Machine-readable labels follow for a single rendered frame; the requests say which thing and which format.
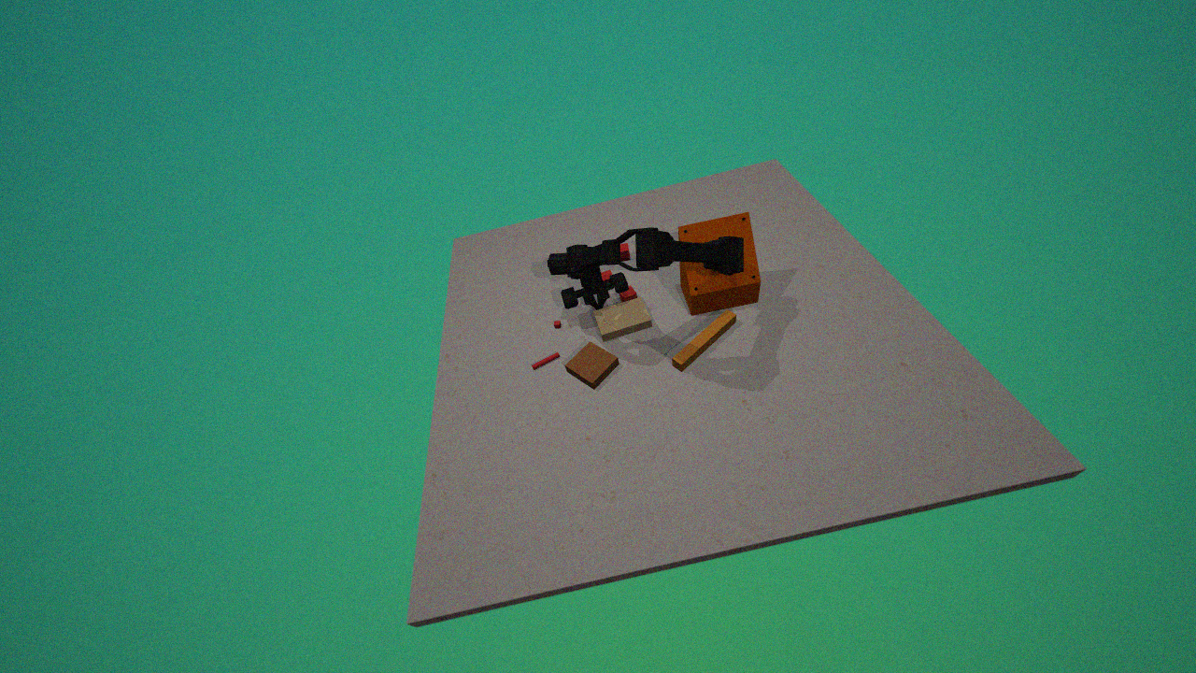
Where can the orange flat bar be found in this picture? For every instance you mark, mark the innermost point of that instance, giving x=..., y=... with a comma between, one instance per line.
x=704, y=340

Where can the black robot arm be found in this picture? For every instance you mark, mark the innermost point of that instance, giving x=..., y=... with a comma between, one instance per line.
x=654, y=249

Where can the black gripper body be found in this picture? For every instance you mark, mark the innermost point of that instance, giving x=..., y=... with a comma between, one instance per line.
x=594, y=285

